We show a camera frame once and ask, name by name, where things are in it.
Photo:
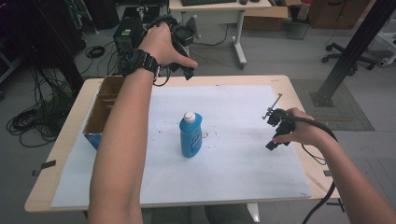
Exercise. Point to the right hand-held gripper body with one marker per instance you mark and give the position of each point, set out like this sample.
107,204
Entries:
280,119

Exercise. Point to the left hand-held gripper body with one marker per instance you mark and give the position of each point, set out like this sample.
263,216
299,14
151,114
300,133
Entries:
183,35

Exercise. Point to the blue bottle with white cap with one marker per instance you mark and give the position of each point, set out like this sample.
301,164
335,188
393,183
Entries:
190,140

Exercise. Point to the blue cardboard box with dividers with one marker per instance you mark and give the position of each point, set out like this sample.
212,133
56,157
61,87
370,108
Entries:
99,119

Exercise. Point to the person's left hand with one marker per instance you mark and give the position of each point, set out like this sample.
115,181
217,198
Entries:
160,43

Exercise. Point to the person's right hand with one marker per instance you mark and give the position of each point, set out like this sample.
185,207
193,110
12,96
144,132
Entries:
306,132

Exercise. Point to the black keyboard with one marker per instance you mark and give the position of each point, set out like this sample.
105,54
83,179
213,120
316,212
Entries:
205,2

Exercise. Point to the white paper mat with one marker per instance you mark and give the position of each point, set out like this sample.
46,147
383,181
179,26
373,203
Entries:
236,161

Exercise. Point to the white desk on wheels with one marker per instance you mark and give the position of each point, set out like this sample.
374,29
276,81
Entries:
218,14

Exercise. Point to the black wristwatch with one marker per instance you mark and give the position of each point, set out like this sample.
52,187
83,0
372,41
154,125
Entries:
140,62

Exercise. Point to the black computer tower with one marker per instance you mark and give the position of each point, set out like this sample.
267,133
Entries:
127,37

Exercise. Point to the grey floor mat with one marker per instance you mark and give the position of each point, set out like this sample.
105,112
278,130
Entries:
336,105

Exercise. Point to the grey tape piece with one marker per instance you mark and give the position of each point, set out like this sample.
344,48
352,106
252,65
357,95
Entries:
328,173

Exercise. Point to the white table leg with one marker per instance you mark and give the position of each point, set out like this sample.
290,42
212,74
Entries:
253,213

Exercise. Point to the flat brown cardboard box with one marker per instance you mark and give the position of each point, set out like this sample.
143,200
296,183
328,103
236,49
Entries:
264,17

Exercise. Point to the black office chair base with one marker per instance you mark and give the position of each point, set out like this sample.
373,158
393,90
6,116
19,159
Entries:
345,56

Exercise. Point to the bottle with red cap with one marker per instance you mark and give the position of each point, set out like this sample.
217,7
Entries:
304,11

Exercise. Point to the brown cabinet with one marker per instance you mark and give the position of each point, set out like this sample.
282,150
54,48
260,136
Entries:
336,14

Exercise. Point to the black tape strip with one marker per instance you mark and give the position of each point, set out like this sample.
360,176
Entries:
46,165

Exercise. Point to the black metal post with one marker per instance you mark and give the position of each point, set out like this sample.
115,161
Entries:
355,49

